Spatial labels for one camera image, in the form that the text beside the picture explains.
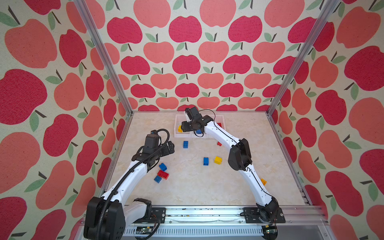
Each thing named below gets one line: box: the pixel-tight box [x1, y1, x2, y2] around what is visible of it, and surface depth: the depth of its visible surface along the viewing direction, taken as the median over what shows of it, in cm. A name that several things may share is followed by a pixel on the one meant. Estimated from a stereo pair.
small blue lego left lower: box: [153, 175, 162, 184], surface depth 87 cm
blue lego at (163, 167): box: [158, 163, 168, 172], surface depth 91 cm
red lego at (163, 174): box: [157, 170, 170, 180], surface depth 89 cm
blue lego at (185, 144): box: [183, 141, 189, 149], surface depth 103 cm
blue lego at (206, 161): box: [203, 157, 209, 166], surface depth 93 cm
